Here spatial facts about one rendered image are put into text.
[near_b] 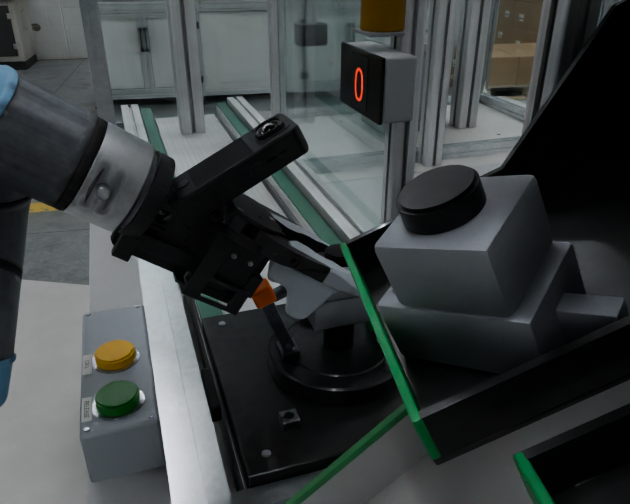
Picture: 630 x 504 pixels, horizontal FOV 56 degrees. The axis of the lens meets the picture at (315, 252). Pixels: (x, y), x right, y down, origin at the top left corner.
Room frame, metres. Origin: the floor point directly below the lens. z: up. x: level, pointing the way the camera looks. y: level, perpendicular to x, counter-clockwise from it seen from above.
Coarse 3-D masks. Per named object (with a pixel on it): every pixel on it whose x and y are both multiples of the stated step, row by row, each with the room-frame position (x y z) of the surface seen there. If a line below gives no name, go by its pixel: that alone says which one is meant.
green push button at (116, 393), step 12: (108, 384) 0.45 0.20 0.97; (120, 384) 0.45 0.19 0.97; (132, 384) 0.45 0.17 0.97; (96, 396) 0.43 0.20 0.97; (108, 396) 0.43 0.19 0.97; (120, 396) 0.43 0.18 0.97; (132, 396) 0.43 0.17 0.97; (96, 408) 0.42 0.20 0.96; (108, 408) 0.42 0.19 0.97; (120, 408) 0.42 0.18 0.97; (132, 408) 0.42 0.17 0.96
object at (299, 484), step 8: (312, 472) 0.35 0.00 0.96; (320, 472) 0.35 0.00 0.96; (280, 480) 0.34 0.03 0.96; (288, 480) 0.34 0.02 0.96; (296, 480) 0.34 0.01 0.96; (304, 480) 0.34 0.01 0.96; (256, 488) 0.34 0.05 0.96; (264, 488) 0.34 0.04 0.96; (272, 488) 0.34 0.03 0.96; (280, 488) 0.34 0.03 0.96; (288, 488) 0.34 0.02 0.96; (296, 488) 0.34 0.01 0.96; (232, 496) 0.33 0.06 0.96; (240, 496) 0.33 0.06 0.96; (248, 496) 0.33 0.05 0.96; (256, 496) 0.33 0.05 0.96; (264, 496) 0.33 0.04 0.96; (272, 496) 0.33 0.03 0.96; (280, 496) 0.33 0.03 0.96; (288, 496) 0.33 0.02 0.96
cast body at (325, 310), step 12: (324, 252) 0.49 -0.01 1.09; (336, 252) 0.48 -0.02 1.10; (336, 300) 0.47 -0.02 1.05; (348, 300) 0.47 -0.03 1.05; (360, 300) 0.47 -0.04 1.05; (324, 312) 0.46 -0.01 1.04; (336, 312) 0.46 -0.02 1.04; (348, 312) 0.47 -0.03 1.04; (360, 312) 0.47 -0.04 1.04; (312, 324) 0.46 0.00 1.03; (324, 324) 0.46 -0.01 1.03; (336, 324) 0.46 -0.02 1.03; (348, 324) 0.47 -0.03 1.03
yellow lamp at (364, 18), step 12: (372, 0) 0.69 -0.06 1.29; (384, 0) 0.68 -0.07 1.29; (396, 0) 0.68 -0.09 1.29; (360, 12) 0.71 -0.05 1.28; (372, 12) 0.68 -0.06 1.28; (384, 12) 0.68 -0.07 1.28; (396, 12) 0.68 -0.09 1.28; (360, 24) 0.70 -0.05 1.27; (372, 24) 0.68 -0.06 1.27; (384, 24) 0.68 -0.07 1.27; (396, 24) 0.68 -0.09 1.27
